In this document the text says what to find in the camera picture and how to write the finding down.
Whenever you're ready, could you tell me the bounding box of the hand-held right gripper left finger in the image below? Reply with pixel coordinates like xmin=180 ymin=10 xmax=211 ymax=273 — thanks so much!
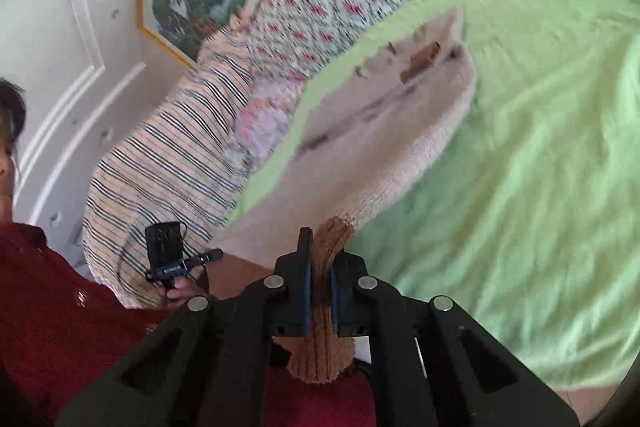
xmin=55 ymin=227 xmax=316 ymax=427

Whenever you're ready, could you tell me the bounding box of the beige knit sweater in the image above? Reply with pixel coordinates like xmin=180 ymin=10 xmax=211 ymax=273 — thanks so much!
xmin=210 ymin=7 xmax=478 ymax=383

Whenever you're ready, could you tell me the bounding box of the plaid blanket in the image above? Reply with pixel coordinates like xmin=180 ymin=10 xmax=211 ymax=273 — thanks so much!
xmin=82 ymin=32 xmax=258 ymax=310

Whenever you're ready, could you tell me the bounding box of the person's head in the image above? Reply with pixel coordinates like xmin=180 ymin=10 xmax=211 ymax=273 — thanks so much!
xmin=0 ymin=77 xmax=28 ymax=224

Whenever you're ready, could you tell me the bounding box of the floral ruffled pillow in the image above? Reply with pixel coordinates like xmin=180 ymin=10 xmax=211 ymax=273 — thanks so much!
xmin=225 ymin=74 xmax=313 ymax=180

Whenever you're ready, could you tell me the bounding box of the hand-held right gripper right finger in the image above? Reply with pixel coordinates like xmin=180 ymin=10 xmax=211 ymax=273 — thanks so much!
xmin=327 ymin=252 xmax=581 ymax=427

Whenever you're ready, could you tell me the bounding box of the green bed sheet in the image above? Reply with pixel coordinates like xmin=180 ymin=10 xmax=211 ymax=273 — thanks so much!
xmin=227 ymin=0 xmax=640 ymax=393

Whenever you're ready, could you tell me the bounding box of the person's left hand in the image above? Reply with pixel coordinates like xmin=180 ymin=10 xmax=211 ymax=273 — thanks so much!
xmin=159 ymin=276 xmax=209 ymax=307

